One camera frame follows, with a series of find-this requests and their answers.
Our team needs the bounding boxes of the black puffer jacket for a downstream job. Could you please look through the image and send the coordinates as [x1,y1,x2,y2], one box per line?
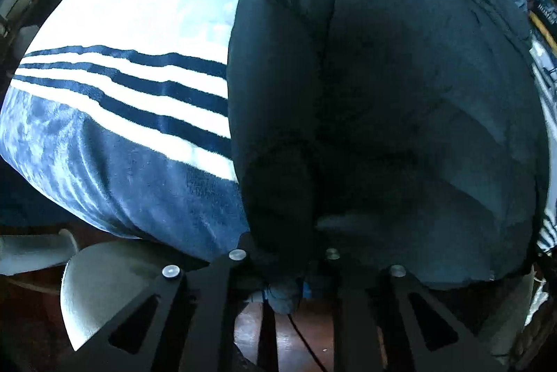
[227,0,549,289]

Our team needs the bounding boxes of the white navy striped blanket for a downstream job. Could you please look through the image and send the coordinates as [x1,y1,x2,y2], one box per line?
[0,0,557,264]

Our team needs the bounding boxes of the grey round stool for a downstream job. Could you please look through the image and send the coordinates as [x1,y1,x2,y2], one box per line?
[61,240,188,350]

